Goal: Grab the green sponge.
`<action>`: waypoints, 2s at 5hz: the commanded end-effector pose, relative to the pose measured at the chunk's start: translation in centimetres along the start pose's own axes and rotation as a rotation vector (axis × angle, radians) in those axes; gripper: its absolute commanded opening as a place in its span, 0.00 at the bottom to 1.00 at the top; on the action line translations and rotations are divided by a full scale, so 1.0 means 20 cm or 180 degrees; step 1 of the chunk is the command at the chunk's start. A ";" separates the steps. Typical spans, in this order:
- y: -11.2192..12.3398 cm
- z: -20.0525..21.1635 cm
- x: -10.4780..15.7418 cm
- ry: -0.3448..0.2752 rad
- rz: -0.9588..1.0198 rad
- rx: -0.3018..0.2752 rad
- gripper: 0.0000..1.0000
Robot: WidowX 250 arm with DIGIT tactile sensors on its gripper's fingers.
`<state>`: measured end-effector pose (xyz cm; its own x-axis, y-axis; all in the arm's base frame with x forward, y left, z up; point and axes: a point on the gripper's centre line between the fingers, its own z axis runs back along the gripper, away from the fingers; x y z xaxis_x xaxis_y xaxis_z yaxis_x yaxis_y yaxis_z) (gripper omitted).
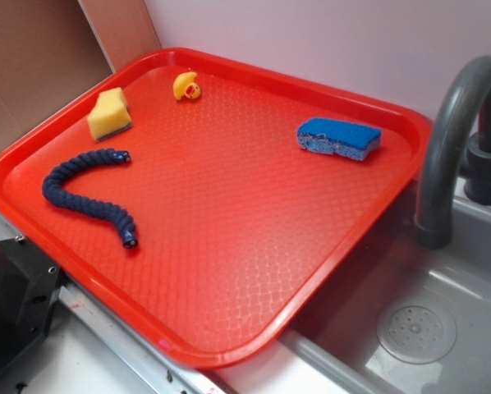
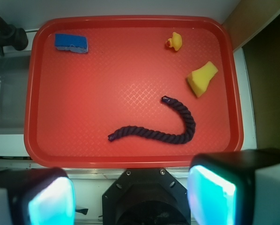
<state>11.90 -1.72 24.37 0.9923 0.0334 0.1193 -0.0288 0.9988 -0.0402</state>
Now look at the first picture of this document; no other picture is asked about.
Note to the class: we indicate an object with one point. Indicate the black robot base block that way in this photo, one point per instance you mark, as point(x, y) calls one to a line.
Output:
point(7, 303)

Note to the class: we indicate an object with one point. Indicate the blue sponge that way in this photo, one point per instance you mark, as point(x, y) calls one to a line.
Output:
point(342, 138)

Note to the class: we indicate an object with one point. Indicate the yellow sponge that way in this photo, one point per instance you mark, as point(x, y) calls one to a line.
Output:
point(110, 115)

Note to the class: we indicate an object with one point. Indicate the red plastic tray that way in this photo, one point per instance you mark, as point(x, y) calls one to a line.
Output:
point(205, 226)

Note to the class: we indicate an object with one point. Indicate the yellow rubber duck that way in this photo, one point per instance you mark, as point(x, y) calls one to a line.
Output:
point(185, 86)

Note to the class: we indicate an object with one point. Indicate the grey plastic sink basin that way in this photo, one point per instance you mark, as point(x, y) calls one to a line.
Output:
point(394, 318)

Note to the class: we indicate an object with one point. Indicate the grey toy faucet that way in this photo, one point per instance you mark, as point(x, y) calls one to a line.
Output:
point(460, 145)

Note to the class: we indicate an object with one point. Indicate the brown cardboard panel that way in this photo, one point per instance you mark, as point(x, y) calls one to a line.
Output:
point(51, 52)

